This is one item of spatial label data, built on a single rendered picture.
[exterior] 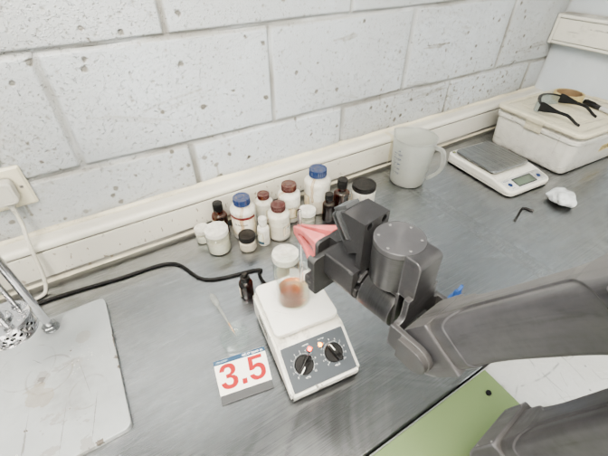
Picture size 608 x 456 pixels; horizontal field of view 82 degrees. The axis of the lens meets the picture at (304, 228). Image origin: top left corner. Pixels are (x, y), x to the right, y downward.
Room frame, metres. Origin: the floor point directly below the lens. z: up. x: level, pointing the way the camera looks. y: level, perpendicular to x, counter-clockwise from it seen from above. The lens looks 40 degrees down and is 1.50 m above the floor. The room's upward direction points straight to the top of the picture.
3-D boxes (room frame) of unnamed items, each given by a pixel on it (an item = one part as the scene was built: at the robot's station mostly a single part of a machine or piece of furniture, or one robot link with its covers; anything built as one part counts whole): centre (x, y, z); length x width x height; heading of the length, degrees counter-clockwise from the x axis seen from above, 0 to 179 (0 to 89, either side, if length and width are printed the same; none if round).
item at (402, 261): (0.25, -0.12, 1.20); 0.12 x 0.09 x 0.12; 37
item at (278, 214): (0.68, 0.06, 0.95); 0.06 x 0.06 x 0.10
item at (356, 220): (0.33, -0.06, 1.21); 0.07 x 0.06 x 0.11; 130
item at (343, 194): (0.78, -0.10, 0.95); 0.04 x 0.04 x 0.11
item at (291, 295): (0.40, 0.02, 1.03); 0.07 x 0.06 x 0.08; 39
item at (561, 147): (1.17, -0.91, 0.97); 0.37 x 0.31 x 0.14; 118
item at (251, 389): (0.29, 0.10, 0.92); 0.09 x 0.06 x 0.04; 110
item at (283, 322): (0.40, 0.02, 0.98); 0.12 x 0.12 x 0.01; 24
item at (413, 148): (0.94, -0.34, 0.97); 0.18 x 0.13 x 0.15; 41
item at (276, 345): (0.38, 0.01, 0.94); 0.22 x 0.13 x 0.08; 24
